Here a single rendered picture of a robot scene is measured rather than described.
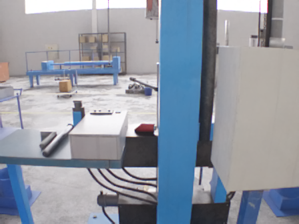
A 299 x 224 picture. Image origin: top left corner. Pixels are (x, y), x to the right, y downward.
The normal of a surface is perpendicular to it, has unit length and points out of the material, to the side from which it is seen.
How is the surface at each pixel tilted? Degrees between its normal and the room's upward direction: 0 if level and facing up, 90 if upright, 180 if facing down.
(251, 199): 90
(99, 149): 90
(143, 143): 90
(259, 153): 90
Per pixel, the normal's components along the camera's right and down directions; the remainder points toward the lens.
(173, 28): 0.00, 0.27
